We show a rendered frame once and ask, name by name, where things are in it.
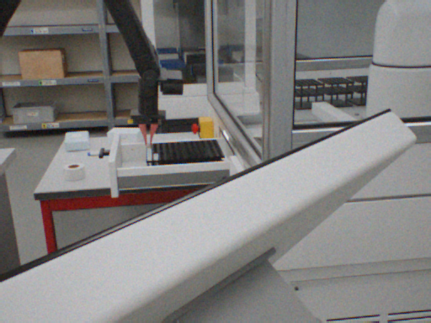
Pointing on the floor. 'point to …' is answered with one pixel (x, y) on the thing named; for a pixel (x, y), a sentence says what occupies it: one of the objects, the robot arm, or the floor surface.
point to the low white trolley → (94, 195)
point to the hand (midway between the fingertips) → (148, 142)
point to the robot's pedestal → (9, 256)
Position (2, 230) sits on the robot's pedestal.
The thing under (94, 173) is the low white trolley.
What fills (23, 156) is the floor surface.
